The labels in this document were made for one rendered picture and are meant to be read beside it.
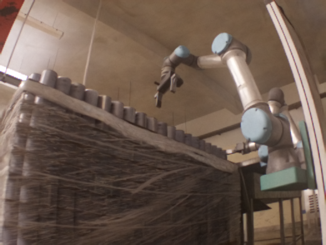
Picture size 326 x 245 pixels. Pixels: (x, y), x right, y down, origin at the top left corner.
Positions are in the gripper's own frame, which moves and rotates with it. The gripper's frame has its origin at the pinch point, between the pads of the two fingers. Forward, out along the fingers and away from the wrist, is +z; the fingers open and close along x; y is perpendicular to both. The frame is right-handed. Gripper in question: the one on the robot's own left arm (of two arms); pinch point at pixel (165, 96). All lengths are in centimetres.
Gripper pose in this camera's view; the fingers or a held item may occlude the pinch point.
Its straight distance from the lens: 133.0
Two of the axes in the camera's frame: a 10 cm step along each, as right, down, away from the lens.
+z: -0.9, 7.5, -6.5
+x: 5.3, -5.2, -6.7
